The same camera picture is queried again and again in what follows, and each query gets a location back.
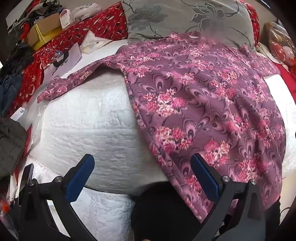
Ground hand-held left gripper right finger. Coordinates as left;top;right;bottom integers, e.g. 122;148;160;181
190;153;281;241

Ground white paper envelope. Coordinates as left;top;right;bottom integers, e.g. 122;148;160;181
80;31;114;55

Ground white quilted blanket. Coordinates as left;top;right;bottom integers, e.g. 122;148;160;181
22;38;296;241

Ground person's black pants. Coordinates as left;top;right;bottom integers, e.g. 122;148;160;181
132;181;281;241

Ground purple floral garment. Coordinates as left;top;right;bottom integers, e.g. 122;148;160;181
37;31;287;220

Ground plush toy in plastic bag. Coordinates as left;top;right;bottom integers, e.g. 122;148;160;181
261;22;296;70

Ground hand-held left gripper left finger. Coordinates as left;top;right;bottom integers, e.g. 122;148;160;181
17;153;103;241

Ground mixed clothes heap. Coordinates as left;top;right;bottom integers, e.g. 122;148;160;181
8;0;63;40

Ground red printed blanket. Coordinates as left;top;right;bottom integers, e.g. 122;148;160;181
10;0;260;116

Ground plain red cloth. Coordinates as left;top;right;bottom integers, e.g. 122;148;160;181
275;62;296;91

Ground blue denim cloth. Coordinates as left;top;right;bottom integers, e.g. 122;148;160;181
0;74;23;116

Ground dark clothes pile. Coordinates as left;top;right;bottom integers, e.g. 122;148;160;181
0;42;35;77

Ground clear plastic bag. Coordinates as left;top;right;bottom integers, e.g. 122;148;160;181
10;93;47;130

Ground grey floral pillow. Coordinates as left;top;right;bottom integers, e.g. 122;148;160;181
121;0;257;52

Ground grey cloth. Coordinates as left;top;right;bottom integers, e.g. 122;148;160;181
0;117;28;179

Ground yellow cardboard box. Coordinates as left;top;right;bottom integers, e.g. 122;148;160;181
28;11;64;51

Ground white plastic bag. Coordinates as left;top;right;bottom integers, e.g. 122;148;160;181
70;5;102;24

